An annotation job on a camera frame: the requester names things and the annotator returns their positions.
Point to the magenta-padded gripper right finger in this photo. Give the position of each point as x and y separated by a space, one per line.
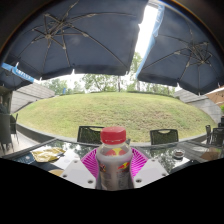
150 172

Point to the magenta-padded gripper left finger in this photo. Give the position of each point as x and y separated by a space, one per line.
78 173

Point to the red-capped drink bottle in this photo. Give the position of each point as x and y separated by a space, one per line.
114 166

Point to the small dark ashtray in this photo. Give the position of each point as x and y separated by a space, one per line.
179 153

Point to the yellow snack bag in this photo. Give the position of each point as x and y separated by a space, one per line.
46 154

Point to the narrow dark wicker chair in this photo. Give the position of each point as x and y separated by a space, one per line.
164 136

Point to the wide dark wicker chair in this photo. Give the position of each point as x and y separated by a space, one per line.
88 135

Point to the dark patio chair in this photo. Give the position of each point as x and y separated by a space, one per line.
216 136
14 125

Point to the dark wicker armchair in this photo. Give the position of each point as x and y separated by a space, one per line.
5 131

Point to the person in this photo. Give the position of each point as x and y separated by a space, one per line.
2 106

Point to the tan patio umbrella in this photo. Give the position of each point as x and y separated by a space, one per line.
216 96

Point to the navy umbrella with blue edge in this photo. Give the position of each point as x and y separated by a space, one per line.
186 56

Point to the large navy patio umbrella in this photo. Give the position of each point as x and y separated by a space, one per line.
76 40

